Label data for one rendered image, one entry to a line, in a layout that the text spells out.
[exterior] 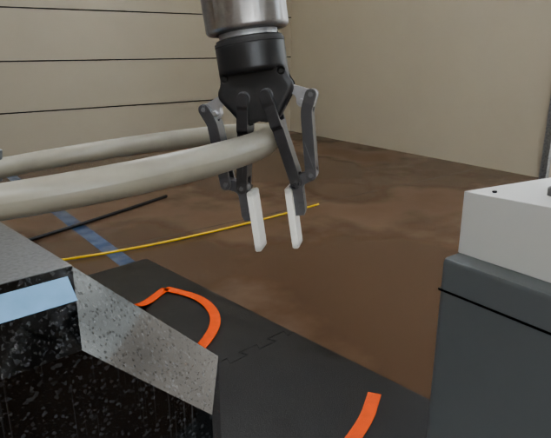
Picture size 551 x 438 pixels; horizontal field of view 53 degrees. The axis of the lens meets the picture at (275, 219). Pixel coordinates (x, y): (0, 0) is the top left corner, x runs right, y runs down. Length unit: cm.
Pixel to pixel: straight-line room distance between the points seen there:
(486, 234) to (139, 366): 59
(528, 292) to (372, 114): 586
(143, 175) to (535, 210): 63
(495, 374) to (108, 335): 61
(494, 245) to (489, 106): 482
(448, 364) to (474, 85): 493
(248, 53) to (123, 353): 47
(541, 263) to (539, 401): 21
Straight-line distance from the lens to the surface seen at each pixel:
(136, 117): 666
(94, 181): 47
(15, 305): 79
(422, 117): 622
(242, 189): 62
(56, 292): 81
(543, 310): 92
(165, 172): 48
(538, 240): 94
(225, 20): 59
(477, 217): 98
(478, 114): 583
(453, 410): 109
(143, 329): 89
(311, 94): 60
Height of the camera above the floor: 114
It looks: 17 degrees down
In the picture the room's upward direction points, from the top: straight up
